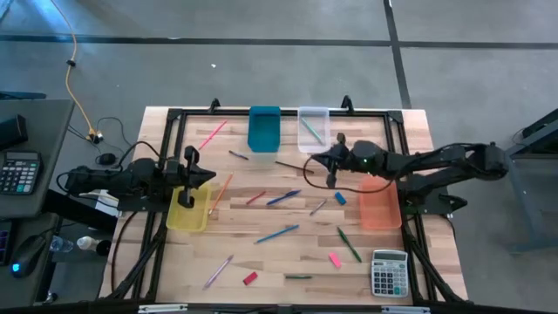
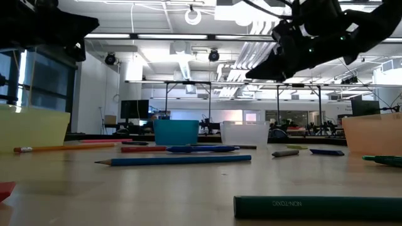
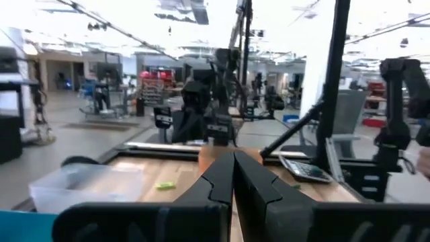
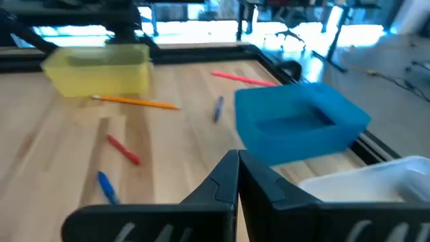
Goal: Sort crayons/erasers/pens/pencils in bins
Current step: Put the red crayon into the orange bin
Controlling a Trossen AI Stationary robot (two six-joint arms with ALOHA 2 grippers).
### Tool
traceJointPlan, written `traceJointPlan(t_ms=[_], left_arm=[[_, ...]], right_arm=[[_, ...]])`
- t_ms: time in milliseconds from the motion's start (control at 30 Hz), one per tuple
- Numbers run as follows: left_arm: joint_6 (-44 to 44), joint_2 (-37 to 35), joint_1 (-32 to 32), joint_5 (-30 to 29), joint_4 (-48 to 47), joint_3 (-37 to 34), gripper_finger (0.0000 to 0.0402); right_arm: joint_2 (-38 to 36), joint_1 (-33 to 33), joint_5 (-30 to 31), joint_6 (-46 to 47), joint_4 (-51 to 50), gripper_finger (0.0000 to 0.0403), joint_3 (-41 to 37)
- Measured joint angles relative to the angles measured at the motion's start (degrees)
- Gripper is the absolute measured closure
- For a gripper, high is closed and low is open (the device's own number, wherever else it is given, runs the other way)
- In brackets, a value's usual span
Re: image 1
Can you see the green crayon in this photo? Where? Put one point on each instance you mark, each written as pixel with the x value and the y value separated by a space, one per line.
pixel 298 277

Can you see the black desk support beam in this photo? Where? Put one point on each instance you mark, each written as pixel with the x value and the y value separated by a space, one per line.
pixel 78 213

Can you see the white desk calculator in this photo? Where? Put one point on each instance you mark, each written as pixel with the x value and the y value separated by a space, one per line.
pixel 389 279

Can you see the black keyboard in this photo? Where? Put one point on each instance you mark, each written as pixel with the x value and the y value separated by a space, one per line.
pixel 4 242

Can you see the grey metal table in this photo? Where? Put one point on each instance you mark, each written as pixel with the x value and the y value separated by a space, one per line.
pixel 547 124

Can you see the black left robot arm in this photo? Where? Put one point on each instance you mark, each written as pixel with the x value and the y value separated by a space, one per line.
pixel 131 179

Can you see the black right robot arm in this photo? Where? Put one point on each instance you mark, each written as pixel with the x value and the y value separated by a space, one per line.
pixel 436 161

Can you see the red eraser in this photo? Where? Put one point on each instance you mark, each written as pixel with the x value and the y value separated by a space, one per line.
pixel 250 278

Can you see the pink eraser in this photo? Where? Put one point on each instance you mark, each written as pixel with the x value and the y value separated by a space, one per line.
pixel 335 260

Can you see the black aluminium table frame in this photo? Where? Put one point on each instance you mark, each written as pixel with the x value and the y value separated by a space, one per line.
pixel 218 112

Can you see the small black floor puck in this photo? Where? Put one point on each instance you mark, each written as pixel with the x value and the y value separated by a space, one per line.
pixel 106 159

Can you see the blue pen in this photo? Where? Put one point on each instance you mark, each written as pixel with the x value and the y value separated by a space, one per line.
pixel 283 197

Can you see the clear water bottle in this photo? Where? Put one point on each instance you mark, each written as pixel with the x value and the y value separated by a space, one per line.
pixel 61 244

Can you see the teal pen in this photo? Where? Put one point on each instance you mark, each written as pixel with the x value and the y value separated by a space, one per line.
pixel 312 130

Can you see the blue pencil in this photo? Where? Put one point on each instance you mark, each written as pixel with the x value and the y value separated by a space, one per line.
pixel 277 234

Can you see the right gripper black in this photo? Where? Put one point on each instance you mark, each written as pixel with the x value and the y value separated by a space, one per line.
pixel 342 159

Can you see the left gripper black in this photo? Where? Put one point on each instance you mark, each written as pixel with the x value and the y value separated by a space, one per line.
pixel 181 174

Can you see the blue eraser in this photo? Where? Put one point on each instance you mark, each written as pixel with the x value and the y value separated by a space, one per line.
pixel 340 198

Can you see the grey office desk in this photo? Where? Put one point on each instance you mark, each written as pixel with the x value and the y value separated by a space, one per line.
pixel 48 131

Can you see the pink pencil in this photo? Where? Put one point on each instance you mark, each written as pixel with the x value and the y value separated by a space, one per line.
pixel 212 135

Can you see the black computer mouse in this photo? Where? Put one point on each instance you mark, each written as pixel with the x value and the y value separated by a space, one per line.
pixel 28 255

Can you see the white flat box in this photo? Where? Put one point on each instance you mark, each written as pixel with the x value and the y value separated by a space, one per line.
pixel 106 202

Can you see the silver metal bracket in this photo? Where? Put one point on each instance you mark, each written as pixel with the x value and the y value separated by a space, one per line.
pixel 161 308
pixel 405 309

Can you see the translucent purple pen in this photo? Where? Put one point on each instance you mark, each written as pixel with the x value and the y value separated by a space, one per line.
pixel 218 272

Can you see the green pen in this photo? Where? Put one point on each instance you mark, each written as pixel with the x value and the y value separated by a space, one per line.
pixel 349 244

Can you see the red crayon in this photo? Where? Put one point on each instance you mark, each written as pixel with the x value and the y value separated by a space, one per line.
pixel 256 197

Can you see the black desk calculator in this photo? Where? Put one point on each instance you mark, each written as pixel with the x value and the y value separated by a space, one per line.
pixel 19 174

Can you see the thin dark brown pencil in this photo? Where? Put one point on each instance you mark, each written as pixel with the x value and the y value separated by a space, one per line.
pixel 294 167

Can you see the black speaker box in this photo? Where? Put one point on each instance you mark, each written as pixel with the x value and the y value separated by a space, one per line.
pixel 11 133

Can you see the small grey pen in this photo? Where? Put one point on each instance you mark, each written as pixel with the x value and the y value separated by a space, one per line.
pixel 238 154

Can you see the yellow power plug cluster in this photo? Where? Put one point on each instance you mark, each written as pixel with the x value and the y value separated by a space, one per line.
pixel 95 137

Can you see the white bottle black cap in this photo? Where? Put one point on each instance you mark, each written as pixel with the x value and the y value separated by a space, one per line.
pixel 87 243

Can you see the teal plastic bin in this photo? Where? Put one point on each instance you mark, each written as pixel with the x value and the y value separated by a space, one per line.
pixel 263 131

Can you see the orange pencil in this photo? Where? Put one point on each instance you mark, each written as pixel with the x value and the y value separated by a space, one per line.
pixel 221 193

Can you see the orange plastic bin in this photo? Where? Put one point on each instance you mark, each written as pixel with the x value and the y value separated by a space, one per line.
pixel 379 209

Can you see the clear plastic bin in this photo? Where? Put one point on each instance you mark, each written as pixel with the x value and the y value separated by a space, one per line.
pixel 305 145

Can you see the black flat panel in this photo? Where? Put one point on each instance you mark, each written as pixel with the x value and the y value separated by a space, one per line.
pixel 22 95

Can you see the yellow plastic bin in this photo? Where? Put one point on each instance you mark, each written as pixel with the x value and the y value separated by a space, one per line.
pixel 192 220

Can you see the black frame clamp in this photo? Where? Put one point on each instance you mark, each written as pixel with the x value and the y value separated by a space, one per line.
pixel 347 104
pixel 214 105

